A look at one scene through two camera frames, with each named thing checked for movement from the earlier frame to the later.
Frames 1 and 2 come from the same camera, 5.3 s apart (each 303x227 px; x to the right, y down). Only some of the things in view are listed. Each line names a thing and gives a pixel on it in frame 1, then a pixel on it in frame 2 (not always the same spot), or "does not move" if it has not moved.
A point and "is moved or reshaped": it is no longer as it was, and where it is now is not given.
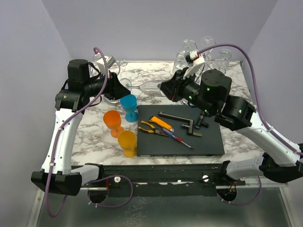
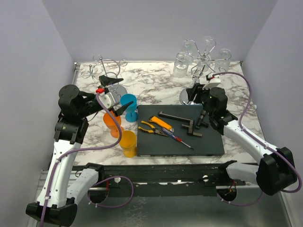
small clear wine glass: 148,87 is moved or reshaped
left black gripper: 116,90 -> 106,81
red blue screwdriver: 171,134 does not move
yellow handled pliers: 155,130 does not move
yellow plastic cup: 127,139 does not move
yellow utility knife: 160,123 does not move
